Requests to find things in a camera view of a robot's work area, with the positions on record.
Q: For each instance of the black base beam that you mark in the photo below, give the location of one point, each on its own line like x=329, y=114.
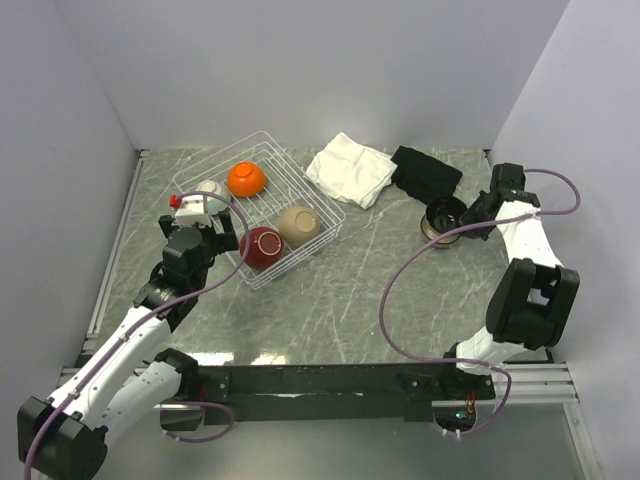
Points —
x=338, y=392

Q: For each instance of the dark brown striped bowl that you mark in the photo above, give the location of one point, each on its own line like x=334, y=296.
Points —
x=441, y=241

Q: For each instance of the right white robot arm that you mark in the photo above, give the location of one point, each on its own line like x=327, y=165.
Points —
x=534, y=297

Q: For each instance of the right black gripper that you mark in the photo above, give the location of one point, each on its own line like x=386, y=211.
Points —
x=468, y=216

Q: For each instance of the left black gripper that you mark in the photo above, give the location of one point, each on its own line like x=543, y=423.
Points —
x=222, y=241

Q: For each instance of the orange ceramic bowl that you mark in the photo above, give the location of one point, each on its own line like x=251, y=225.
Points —
x=246, y=179

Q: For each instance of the black folded cloth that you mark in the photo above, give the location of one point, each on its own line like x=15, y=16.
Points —
x=423, y=177

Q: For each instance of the pale green ceramic bowl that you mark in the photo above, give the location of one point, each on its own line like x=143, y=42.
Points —
x=215, y=205

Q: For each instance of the aluminium frame rail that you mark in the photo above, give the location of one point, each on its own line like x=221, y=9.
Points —
x=83, y=198

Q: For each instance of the red ceramic bowl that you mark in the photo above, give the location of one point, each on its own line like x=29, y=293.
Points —
x=264, y=245

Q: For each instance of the white wire dish rack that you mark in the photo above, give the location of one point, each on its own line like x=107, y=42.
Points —
x=287, y=186

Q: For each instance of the white folded cloth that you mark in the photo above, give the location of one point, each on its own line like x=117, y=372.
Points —
x=350, y=172

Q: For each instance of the tan floral bowl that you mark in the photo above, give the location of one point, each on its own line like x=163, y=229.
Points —
x=298, y=225

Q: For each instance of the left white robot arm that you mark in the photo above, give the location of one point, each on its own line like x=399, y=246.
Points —
x=68, y=434

